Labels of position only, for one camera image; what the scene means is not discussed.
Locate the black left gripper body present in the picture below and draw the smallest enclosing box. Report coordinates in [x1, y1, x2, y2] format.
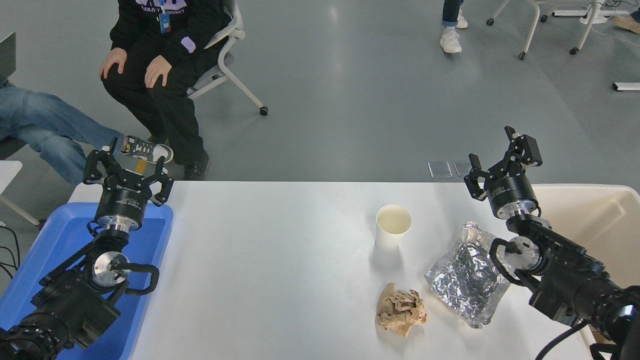
[96, 172, 155, 223]

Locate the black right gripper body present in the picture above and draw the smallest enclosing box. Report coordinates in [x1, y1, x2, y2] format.
[486, 167, 539, 214]

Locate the white paper cup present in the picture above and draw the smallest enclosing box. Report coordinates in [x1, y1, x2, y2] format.
[375, 204, 413, 251]

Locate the person's right hand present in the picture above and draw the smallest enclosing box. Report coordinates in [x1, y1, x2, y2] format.
[99, 47, 129, 81]

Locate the person's left hand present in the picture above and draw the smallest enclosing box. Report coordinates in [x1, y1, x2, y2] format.
[144, 55, 173, 90]

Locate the blue plastic tray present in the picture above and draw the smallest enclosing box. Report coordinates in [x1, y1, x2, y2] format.
[0, 201, 174, 360]

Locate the white side table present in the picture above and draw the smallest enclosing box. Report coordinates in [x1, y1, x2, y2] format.
[0, 160, 41, 227]

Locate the large pale plastic bin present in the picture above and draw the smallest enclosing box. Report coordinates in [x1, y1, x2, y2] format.
[530, 183, 640, 360]

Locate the crumpled silver foil tray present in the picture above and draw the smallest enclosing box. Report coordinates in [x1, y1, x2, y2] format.
[424, 221, 512, 329]

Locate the white wheeled chair base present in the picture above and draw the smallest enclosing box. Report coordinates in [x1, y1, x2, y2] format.
[486, 0, 603, 61]

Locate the white office chair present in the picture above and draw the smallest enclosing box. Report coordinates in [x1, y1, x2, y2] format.
[187, 0, 269, 117]

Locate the crumpled tan paper ball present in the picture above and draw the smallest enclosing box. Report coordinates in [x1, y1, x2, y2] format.
[375, 282, 428, 337]

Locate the white table foot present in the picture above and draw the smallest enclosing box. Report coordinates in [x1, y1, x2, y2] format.
[552, 7, 631, 25]

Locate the black floor cable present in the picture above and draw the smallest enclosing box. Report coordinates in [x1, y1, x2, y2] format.
[0, 224, 22, 281]

